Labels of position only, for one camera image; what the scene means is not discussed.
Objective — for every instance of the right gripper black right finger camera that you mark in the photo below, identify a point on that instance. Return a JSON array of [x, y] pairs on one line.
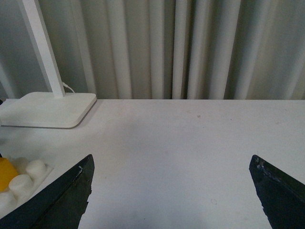
[[282, 196]]

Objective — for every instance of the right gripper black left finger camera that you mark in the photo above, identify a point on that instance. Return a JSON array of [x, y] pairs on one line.
[[58, 206]]

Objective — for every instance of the yellow two-stud toy block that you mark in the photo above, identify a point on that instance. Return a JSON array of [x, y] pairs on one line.
[[7, 173]]

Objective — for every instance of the white desk lamp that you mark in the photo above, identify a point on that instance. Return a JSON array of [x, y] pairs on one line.
[[55, 109]]

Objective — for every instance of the grey pleated curtain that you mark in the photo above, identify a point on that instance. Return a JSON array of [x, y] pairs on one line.
[[179, 49]]

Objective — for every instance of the white studded base plate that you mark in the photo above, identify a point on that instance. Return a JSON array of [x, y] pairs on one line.
[[22, 187]]

